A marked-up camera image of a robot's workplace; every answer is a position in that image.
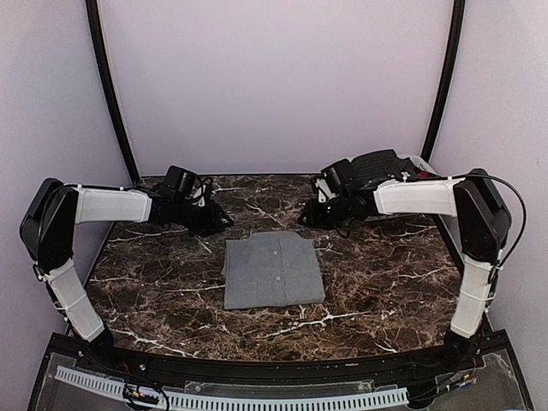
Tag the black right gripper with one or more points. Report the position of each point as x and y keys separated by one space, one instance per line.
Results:
x=313 y=219

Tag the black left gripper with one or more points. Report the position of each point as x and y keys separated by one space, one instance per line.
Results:
x=213 y=223

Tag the grey long sleeve shirt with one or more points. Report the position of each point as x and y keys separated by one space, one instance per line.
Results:
x=271 y=269

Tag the light grey plastic basket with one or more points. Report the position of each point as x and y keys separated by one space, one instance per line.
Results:
x=419 y=164

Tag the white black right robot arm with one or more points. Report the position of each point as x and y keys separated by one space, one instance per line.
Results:
x=381 y=184

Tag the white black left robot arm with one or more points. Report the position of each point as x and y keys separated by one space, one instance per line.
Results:
x=49 y=229

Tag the black striped shirt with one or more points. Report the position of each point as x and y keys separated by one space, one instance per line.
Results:
x=375 y=167

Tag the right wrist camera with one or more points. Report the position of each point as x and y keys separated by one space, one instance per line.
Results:
x=321 y=189

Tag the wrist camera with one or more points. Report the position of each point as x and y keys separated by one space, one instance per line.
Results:
x=203 y=191
x=321 y=189

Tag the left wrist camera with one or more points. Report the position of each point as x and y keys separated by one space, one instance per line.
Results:
x=203 y=191

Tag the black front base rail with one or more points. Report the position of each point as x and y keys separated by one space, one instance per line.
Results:
x=414 y=367

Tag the white slotted cable duct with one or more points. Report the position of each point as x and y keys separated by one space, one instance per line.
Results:
x=204 y=396

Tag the black left frame post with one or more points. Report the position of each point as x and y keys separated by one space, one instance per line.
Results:
x=105 y=76

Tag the black frame post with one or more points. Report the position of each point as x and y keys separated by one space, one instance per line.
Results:
x=105 y=76
x=448 y=67

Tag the black right frame post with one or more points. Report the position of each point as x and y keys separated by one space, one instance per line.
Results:
x=448 y=67

